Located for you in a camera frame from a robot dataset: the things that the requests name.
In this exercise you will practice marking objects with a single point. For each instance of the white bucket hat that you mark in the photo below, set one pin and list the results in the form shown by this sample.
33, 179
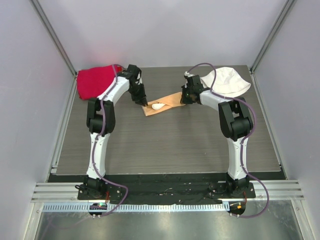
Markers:
228, 82

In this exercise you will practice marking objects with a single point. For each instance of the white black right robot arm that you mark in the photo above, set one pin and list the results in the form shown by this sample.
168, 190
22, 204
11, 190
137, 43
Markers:
236, 125

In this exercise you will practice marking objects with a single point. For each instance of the aluminium frame rail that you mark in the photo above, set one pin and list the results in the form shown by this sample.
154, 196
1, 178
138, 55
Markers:
165, 193

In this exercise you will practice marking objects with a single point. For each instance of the red folded cloth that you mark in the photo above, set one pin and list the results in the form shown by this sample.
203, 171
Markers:
93, 82

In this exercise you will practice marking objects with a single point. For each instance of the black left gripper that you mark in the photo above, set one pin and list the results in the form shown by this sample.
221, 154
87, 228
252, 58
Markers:
140, 99

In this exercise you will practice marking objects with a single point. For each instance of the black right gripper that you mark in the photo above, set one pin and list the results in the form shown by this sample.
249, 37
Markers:
185, 88

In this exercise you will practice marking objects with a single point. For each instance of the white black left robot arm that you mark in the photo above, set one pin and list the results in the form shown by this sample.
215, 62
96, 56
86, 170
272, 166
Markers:
101, 119

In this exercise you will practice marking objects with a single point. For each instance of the white ceramic spoon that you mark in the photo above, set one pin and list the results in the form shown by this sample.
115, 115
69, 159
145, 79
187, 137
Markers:
157, 106

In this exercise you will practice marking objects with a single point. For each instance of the white slotted cable duct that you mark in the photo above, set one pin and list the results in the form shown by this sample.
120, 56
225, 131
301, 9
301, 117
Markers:
97, 207

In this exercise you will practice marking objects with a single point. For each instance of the beige satin napkin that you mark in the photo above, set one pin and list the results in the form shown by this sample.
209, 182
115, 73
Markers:
170, 101

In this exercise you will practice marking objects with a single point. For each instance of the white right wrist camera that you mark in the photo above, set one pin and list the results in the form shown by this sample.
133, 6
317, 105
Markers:
187, 74

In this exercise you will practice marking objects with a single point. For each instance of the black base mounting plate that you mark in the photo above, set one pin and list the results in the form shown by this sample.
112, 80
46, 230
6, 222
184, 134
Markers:
121, 180

